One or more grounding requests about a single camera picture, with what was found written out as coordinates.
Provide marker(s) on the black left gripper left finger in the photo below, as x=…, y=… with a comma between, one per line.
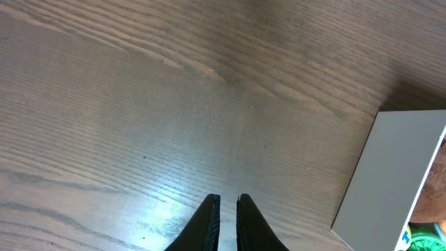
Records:
x=202, y=231

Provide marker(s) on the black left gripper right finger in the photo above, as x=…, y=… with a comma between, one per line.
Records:
x=253, y=233

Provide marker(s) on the white cardboard box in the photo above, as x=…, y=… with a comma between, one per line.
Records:
x=388, y=178

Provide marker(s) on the green plastic wheel toy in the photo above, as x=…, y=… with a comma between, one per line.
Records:
x=426, y=237

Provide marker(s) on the yellow letter ball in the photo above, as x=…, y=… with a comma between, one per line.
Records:
x=405, y=241

